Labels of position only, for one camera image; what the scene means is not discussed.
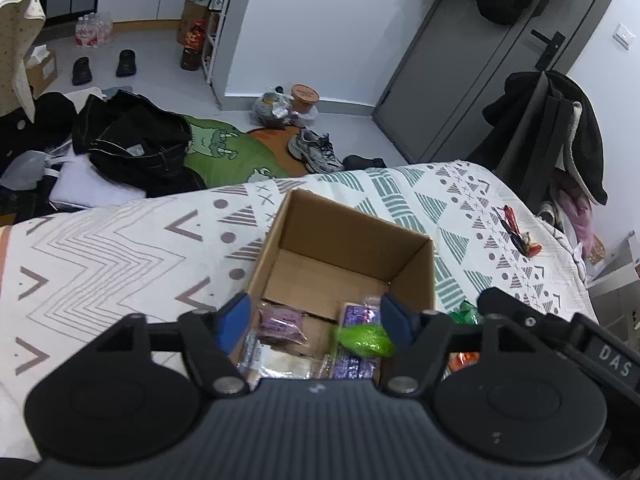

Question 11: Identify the bright green candy wrapper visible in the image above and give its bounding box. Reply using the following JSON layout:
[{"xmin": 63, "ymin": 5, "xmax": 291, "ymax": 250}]
[{"xmin": 336, "ymin": 324, "xmax": 395, "ymax": 359}]

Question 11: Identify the clear white snack packet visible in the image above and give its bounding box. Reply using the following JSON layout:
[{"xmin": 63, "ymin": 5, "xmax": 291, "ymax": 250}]
[{"xmin": 238, "ymin": 330, "xmax": 333, "ymax": 389}]

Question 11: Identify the small purple snack packet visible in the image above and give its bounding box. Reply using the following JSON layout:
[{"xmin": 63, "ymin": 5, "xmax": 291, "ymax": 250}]
[{"xmin": 257, "ymin": 304, "xmax": 307, "ymax": 344}]

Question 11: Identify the purple wafer snack pack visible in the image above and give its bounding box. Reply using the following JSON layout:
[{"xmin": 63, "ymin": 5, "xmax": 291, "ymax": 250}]
[{"xmin": 330, "ymin": 304, "xmax": 383, "ymax": 380}]

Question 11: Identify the orange cracker packet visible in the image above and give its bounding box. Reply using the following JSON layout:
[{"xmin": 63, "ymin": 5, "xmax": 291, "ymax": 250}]
[{"xmin": 447, "ymin": 352, "xmax": 480, "ymax": 374}]

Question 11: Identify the green snack packet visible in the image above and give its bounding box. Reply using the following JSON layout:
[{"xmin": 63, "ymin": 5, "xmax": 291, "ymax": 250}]
[{"xmin": 448, "ymin": 300, "xmax": 483, "ymax": 325}]

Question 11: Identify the brown cardboard box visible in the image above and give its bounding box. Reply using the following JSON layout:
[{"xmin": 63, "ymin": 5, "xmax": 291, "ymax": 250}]
[{"xmin": 246, "ymin": 190, "xmax": 435, "ymax": 359}]

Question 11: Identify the patterned bed blanket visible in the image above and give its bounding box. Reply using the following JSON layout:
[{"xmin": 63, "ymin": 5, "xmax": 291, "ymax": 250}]
[{"xmin": 1, "ymin": 161, "xmax": 593, "ymax": 460}]

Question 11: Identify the green dinosaur rug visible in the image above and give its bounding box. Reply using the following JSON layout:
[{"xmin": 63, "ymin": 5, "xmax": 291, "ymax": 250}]
[{"xmin": 184, "ymin": 115, "xmax": 308, "ymax": 188}]

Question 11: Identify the black office chair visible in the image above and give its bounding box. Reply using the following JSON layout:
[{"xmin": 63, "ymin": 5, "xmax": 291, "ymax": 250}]
[{"xmin": 496, "ymin": 72, "xmax": 573, "ymax": 212}]

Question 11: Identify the grey sneaker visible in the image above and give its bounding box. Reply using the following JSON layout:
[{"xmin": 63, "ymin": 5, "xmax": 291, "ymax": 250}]
[{"xmin": 288, "ymin": 128, "xmax": 344, "ymax": 174}]

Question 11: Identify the black clothes pile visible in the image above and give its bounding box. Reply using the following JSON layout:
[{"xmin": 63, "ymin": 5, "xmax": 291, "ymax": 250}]
[{"xmin": 1, "ymin": 90, "xmax": 205, "ymax": 222}]

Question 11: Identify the black jacket on chair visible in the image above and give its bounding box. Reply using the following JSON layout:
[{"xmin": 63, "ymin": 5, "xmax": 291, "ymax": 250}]
[{"xmin": 468, "ymin": 70, "xmax": 608, "ymax": 209}]

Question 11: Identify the brown lidded jar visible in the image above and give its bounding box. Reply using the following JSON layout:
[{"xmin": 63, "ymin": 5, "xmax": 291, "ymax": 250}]
[{"xmin": 291, "ymin": 84, "xmax": 320, "ymax": 114}]

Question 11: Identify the grey door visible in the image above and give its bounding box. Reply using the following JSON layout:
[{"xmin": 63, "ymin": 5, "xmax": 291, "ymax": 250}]
[{"xmin": 373, "ymin": 0, "xmax": 612, "ymax": 164}]

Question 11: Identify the dark soda bottle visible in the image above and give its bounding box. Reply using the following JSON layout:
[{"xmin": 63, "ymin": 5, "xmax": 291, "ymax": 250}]
[{"xmin": 180, "ymin": 20, "xmax": 206, "ymax": 72}]

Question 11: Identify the right black slipper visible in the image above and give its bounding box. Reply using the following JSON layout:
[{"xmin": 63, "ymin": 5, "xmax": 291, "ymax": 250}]
[{"xmin": 116, "ymin": 49, "xmax": 137, "ymax": 78}]

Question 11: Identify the black slipper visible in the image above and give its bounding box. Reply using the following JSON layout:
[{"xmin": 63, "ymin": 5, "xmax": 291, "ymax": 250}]
[
  {"xmin": 116, "ymin": 49, "xmax": 137, "ymax": 78},
  {"xmin": 72, "ymin": 56, "xmax": 92, "ymax": 87}
]

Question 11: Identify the left black slipper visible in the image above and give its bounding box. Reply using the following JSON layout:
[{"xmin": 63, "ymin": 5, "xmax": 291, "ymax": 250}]
[{"xmin": 72, "ymin": 56, "xmax": 92, "ymax": 87}]

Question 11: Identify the brown paper bag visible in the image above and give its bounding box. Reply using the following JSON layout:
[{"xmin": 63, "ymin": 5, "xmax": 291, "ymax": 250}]
[{"xmin": 177, "ymin": 0, "xmax": 210, "ymax": 44}]

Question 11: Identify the small cardboard box on floor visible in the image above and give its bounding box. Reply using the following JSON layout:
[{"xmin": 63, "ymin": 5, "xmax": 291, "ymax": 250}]
[{"xmin": 24, "ymin": 44, "xmax": 58, "ymax": 98}]

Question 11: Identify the water bottle pack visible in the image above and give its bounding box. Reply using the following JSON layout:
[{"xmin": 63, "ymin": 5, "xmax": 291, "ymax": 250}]
[{"xmin": 75, "ymin": 12, "xmax": 113, "ymax": 48}]

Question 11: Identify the dotted cream tablecloth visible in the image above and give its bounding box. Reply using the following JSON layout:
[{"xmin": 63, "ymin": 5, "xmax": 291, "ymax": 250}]
[{"xmin": 0, "ymin": 0, "xmax": 46, "ymax": 120}]

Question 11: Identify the red keychain with keys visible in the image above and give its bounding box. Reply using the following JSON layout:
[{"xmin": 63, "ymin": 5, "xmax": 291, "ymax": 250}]
[{"xmin": 495, "ymin": 205, "xmax": 542, "ymax": 258}]

